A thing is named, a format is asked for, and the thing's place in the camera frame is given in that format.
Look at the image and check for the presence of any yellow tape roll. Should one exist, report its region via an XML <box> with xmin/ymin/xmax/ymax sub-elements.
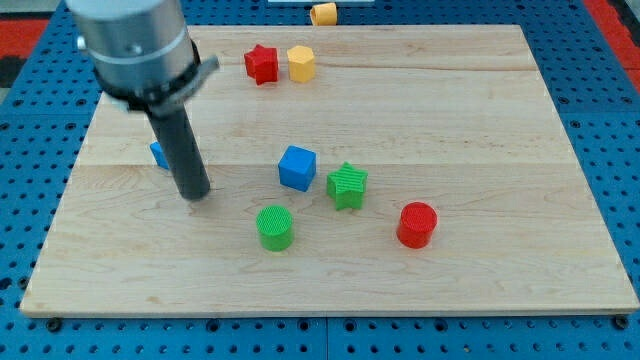
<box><xmin>309</xmin><ymin>2</ymin><xmax>338</xmax><ymax>26</ymax></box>

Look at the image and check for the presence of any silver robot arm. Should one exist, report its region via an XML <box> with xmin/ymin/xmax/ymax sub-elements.
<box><xmin>66</xmin><ymin>0</ymin><xmax>219</xmax><ymax>114</ymax></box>

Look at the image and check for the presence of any red star block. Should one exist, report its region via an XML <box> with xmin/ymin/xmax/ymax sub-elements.
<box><xmin>244</xmin><ymin>44</ymin><xmax>279</xmax><ymax>86</ymax></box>

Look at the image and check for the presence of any blue cube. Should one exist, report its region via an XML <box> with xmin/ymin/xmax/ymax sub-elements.
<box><xmin>278</xmin><ymin>145</ymin><xmax>316</xmax><ymax>192</ymax></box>

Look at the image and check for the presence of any yellow hexagon block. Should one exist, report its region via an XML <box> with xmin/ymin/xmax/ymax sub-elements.
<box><xmin>287</xmin><ymin>45</ymin><xmax>315</xmax><ymax>83</ymax></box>

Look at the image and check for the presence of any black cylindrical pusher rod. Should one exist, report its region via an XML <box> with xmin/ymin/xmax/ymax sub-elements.
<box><xmin>147</xmin><ymin>106</ymin><xmax>210</xmax><ymax>201</ymax></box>

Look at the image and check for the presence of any red cylinder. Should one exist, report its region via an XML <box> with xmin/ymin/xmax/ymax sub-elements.
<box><xmin>396</xmin><ymin>202</ymin><xmax>438</xmax><ymax>249</ymax></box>

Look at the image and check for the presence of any small blue block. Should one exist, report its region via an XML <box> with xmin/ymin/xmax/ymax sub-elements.
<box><xmin>149</xmin><ymin>142</ymin><xmax>169</xmax><ymax>170</ymax></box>

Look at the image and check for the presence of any green star block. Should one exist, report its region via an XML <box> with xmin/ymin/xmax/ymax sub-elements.
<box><xmin>326</xmin><ymin>162</ymin><xmax>368</xmax><ymax>211</ymax></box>

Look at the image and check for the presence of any wooden board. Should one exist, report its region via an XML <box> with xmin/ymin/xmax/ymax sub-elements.
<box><xmin>20</xmin><ymin>25</ymin><xmax>639</xmax><ymax>318</ymax></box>

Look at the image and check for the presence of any green cylinder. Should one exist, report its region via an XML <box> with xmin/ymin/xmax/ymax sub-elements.
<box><xmin>256</xmin><ymin>205</ymin><xmax>294</xmax><ymax>252</ymax></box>

